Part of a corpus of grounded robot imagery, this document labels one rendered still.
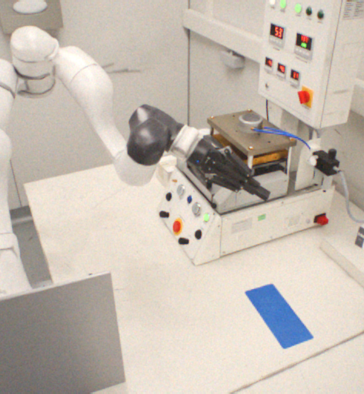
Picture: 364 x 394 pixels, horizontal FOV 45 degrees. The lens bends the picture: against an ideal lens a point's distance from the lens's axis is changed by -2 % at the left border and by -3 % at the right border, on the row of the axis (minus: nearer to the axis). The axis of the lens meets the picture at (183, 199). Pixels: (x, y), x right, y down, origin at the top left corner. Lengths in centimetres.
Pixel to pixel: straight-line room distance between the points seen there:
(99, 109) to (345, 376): 93
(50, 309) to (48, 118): 197
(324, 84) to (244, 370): 82
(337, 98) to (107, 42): 163
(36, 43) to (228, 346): 92
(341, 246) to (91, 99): 91
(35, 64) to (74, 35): 146
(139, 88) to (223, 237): 164
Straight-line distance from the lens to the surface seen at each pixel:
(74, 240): 159
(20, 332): 96
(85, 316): 96
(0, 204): 108
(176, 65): 293
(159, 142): 110
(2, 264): 104
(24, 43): 121
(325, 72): 136
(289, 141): 142
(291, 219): 155
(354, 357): 129
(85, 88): 119
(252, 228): 147
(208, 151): 117
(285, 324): 131
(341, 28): 135
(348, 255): 151
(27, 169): 290
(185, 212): 151
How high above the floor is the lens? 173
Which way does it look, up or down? 34 degrees down
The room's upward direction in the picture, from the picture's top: straight up
